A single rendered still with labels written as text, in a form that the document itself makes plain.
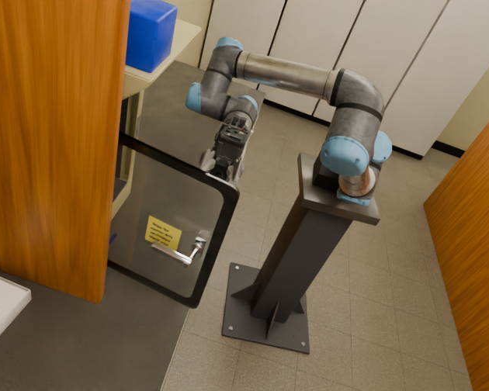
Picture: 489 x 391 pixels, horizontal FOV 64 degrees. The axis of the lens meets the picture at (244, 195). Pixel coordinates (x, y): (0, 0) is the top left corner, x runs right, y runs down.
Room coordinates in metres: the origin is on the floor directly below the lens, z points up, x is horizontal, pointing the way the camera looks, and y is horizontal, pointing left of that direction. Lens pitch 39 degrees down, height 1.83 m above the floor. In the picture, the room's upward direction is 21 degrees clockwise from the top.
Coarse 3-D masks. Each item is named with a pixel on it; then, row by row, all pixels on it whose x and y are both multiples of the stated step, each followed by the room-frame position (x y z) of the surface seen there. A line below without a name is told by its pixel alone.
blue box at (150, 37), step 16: (144, 0) 0.66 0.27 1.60; (160, 0) 0.69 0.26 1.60; (144, 16) 0.60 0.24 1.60; (160, 16) 0.62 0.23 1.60; (128, 32) 0.59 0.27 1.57; (144, 32) 0.59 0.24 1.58; (160, 32) 0.61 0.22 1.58; (128, 48) 0.59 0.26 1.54; (144, 48) 0.59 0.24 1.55; (160, 48) 0.62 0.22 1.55; (128, 64) 0.59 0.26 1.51; (144, 64) 0.59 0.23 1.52
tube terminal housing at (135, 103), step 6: (132, 96) 0.88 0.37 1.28; (138, 96) 0.89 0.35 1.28; (132, 102) 0.88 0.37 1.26; (138, 102) 0.86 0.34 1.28; (132, 108) 0.89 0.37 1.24; (138, 108) 0.86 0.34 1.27; (132, 114) 0.89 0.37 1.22; (138, 114) 0.87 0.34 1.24; (132, 120) 0.89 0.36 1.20; (126, 126) 0.86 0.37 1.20; (132, 126) 0.89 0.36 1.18; (126, 132) 0.86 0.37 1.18; (132, 132) 0.89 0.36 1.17
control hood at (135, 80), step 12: (180, 24) 0.86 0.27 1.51; (180, 36) 0.80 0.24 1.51; (192, 36) 0.83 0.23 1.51; (180, 48) 0.74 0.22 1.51; (168, 60) 0.67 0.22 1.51; (132, 72) 0.58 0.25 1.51; (144, 72) 0.59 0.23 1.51; (156, 72) 0.61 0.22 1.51; (132, 84) 0.57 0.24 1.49; (144, 84) 0.57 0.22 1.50
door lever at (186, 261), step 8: (152, 248) 0.50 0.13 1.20; (160, 248) 0.50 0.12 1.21; (168, 248) 0.51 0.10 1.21; (192, 248) 0.54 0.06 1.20; (200, 248) 0.54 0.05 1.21; (168, 256) 0.50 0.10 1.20; (176, 256) 0.50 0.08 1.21; (184, 256) 0.50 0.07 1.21; (192, 256) 0.51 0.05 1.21; (184, 264) 0.49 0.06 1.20
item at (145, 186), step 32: (128, 160) 0.56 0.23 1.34; (160, 160) 0.56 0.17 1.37; (128, 192) 0.56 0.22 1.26; (160, 192) 0.56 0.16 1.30; (192, 192) 0.55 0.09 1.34; (224, 192) 0.54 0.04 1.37; (128, 224) 0.56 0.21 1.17; (192, 224) 0.55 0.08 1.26; (224, 224) 0.54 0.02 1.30; (128, 256) 0.56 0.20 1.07; (160, 256) 0.55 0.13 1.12; (160, 288) 0.55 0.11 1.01; (192, 288) 0.54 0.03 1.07
